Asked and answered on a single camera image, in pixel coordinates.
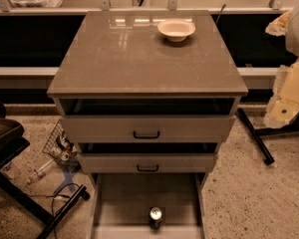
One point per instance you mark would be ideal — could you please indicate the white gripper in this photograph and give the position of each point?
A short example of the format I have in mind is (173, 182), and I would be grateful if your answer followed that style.
(283, 108)

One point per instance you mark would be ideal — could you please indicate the pepsi soda can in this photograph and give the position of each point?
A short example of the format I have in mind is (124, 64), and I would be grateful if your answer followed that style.
(155, 217)

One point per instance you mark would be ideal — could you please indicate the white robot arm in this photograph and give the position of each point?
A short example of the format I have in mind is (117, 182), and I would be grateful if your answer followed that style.
(292, 33)

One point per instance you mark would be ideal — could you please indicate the grey drawer cabinet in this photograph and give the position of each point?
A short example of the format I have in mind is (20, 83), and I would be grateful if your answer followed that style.
(119, 64)

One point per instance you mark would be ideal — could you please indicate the top grey drawer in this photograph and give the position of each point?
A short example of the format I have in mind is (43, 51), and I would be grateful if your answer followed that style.
(88, 129)

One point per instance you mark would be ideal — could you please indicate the middle grey drawer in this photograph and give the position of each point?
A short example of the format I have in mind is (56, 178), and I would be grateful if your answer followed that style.
(152, 163)

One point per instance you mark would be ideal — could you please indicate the bottom open grey drawer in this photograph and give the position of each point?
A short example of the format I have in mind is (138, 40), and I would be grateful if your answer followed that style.
(123, 201)

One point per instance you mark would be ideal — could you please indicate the white paper bowl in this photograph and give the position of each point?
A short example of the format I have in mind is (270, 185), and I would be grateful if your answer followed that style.
(176, 30)

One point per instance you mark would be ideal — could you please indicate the clear plastic bottle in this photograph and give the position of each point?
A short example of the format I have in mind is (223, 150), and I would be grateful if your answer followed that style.
(41, 172)

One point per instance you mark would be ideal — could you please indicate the black table leg frame right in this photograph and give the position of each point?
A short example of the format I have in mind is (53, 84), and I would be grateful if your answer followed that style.
(258, 133)

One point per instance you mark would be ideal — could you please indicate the wire mesh basket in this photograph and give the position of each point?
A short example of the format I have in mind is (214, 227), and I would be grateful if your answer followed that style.
(59, 147)

